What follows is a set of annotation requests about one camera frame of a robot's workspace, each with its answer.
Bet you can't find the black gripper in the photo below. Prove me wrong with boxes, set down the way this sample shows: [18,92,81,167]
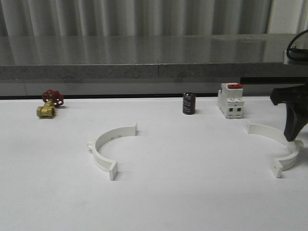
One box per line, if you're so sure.
[270,83,308,141]

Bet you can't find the black cylindrical capacitor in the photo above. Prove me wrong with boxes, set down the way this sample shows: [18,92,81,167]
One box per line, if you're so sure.
[182,92,196,115]

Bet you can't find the grey stone counter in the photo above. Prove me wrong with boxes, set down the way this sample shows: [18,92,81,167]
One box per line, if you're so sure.
[0,34,308,98]

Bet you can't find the black cable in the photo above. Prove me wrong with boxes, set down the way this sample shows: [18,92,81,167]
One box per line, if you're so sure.
[285,30,308,61]

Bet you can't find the white pipe clamp half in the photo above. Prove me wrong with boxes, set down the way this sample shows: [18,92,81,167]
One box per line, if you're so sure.
[245,122,304,179]
[87,123,138,181]

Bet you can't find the brass valve red handwheel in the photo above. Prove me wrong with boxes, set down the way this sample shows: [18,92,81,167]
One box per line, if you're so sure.
[36,89,64,118]

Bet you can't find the white red circuit breaker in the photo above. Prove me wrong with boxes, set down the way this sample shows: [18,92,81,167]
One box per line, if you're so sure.
[218,83,244,119]

